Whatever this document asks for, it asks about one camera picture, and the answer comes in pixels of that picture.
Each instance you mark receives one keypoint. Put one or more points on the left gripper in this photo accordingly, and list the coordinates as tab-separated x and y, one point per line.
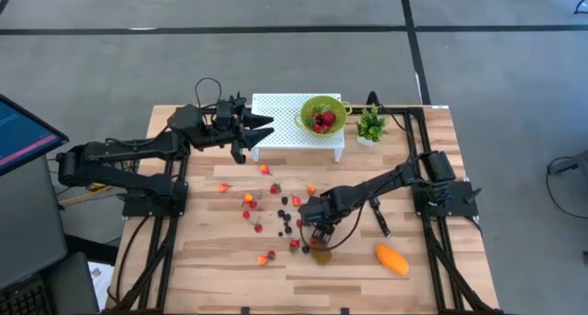
220	127

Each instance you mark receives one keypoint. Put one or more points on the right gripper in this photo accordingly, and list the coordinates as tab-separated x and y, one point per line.
321	214

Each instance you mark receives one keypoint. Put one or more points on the brown toy kiwi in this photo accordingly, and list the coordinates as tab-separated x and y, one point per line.
321	257

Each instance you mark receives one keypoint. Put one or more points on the red-orange toy fruit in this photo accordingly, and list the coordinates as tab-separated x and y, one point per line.
296	200

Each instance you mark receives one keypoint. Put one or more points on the small orange toy fruit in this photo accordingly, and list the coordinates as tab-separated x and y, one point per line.
311	189
263	260

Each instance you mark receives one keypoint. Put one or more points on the large red toy strawberry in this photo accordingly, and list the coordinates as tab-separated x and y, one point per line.
328	118

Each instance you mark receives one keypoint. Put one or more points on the green plastic colander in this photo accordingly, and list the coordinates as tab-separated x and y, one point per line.
337	104

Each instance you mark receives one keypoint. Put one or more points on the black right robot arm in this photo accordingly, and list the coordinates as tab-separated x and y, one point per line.
376	184

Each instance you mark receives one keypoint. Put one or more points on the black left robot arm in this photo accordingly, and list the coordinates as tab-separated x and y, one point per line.
138	149

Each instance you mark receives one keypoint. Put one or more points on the white perforated shelf riser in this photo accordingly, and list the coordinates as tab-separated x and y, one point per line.
280	122

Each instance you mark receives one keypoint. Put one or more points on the orange-red toy peach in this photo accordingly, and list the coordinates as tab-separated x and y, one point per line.
264	169
223	187

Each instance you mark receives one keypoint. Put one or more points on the black kitchen knife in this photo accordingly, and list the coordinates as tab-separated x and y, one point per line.
381	221

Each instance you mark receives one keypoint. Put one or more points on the yellow-orange toy apricot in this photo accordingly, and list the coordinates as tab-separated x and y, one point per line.
248	198

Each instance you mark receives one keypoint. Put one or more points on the orange toy mango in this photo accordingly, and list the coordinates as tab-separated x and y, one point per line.
392	260

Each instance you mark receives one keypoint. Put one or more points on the small potted green plant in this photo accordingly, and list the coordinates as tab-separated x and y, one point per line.
371	127

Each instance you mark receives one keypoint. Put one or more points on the yellow tool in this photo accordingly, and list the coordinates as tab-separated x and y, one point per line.
98	186

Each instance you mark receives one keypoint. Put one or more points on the white paper sheet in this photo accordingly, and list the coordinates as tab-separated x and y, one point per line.
98	283

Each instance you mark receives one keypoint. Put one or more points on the computer monitor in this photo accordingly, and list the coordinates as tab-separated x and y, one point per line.
23	136

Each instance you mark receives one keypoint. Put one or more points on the black keyboard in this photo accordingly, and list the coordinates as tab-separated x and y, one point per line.
23	301

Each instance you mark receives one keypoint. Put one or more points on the black aluminium table frame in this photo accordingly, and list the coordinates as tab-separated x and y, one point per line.
434	269

